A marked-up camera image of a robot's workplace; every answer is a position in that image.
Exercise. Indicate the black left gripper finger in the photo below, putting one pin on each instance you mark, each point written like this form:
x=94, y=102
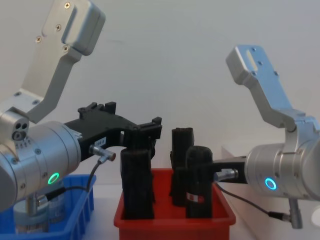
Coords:
x=100, y=108
x=150, y=128

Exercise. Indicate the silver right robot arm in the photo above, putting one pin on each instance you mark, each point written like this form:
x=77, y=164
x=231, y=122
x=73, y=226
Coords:
x=287, y=170

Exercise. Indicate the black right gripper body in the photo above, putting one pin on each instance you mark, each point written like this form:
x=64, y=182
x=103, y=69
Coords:
x=237, y=163

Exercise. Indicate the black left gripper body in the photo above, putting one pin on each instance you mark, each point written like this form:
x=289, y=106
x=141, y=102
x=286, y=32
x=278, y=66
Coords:
x=100, y=130

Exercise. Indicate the grey cylindrical container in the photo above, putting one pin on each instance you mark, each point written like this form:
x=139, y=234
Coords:
x=30, y=220
x=57, y=208

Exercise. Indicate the red plastic bin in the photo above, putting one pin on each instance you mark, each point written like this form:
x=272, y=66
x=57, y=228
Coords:
x=162, y=226

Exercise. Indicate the blue plastic bin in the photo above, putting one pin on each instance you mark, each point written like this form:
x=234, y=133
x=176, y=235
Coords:
x=75, y=215

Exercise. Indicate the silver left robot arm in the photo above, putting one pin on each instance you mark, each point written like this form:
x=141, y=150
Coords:
x=50, y=147

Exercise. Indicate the black cloth-wrapped roll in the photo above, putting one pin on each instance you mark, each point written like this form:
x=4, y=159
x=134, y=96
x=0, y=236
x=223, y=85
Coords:
x=181, y=145
x=137, y=185

